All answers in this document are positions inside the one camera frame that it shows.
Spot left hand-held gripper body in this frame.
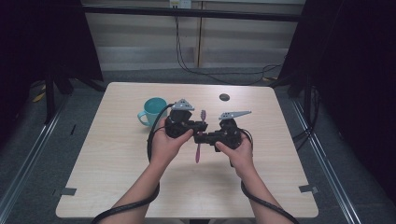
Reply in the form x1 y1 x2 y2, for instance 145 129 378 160
163 98 201 140

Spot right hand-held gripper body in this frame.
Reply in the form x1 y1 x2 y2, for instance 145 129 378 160
214 109 253 154

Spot pink toothbrush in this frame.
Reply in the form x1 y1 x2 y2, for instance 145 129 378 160
194 108 207 164

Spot person's right hand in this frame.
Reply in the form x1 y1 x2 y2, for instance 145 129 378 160
215 135 254 181

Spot person's left hand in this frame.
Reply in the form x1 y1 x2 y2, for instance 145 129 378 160
149 117 195 170

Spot teal cup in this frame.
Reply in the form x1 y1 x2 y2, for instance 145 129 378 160
136 96 169 128

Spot black metal stand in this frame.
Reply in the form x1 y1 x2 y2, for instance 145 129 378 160
42 65 107 126
270 70 322 132

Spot grey tape piece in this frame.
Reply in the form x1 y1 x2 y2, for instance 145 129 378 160
59 187 78 197
298 184 319 194

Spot black horizontal bar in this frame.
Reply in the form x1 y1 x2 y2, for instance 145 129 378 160
81 4 304 23

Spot black curtain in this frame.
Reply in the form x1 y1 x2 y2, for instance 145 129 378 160
0 0 105 147
277 0 396 195

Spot yellow thing on floor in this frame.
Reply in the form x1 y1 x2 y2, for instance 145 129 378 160
31 83 48 104

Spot black wall cables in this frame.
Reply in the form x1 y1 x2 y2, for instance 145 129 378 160
174 14 284 86

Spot black floor cables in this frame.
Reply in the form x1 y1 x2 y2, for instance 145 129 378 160
291 86 322 151

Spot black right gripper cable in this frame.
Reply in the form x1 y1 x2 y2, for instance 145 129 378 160
238 127 301 224

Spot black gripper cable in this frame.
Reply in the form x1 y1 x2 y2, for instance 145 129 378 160
238 127 301 224
90 103 176 224

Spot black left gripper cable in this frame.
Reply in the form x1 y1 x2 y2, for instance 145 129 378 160
90 103 176 224

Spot metal floor rail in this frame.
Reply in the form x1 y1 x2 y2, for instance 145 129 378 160
290 98 362 224
0 92 71 217

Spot white wall outlet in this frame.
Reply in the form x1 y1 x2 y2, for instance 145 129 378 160
168 0 192 9

